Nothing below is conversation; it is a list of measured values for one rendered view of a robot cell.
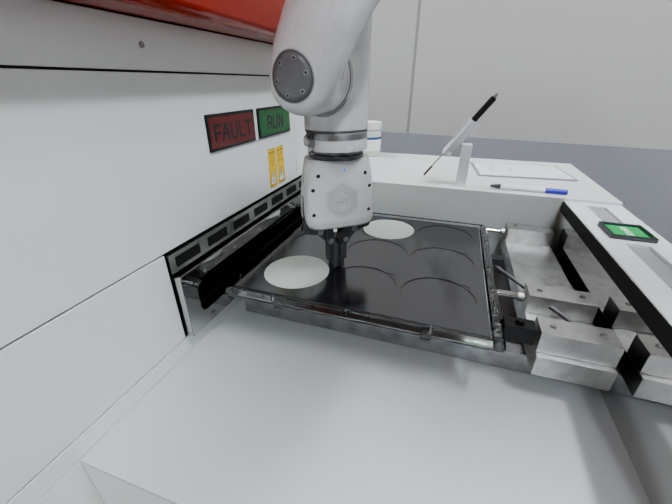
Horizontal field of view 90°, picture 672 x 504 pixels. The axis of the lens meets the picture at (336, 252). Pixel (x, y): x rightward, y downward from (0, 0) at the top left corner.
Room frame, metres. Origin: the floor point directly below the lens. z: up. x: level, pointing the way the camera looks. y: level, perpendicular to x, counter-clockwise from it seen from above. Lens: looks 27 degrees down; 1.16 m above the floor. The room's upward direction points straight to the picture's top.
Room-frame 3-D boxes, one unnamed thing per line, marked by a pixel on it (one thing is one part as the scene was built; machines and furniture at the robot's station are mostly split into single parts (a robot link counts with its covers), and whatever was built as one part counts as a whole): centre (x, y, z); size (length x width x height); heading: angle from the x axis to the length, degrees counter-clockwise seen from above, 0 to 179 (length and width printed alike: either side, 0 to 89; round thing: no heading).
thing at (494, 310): (0.46, -0.24, 0.90); 0.38 x 0.01 x 0.01; 161
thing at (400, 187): (0.85, -0.29, 0.89); 0.62 x 0.35 x 0.14; 71
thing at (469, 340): (0.34, -0.02, 0.90); 0.37 x 0.01 x 0.01; 71
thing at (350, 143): (0.47, 0.00, 1.09); 0.09 x 0.08 x 0.03; 109
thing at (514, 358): (0.38, -0.09, 0.84); 0.50 x 0.02 x 0.03; 71
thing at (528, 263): (0.45, -0.33, 0.87); 0.36 x 0.08 x 0.03; 161
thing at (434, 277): (0.52, -0.07, 0.90); 0.34 x 0.34 x 0.01; 71
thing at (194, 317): (0.57, 0.13, 0.89); 0.44 x 0.02 x 0.10; 161
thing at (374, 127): (1.04, -0.10, 1.01); 0.07 x 0.07 x 0.10
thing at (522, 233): (0.60, -0.38, 0.89); 0.08 x 0.03 x 0.03; 71
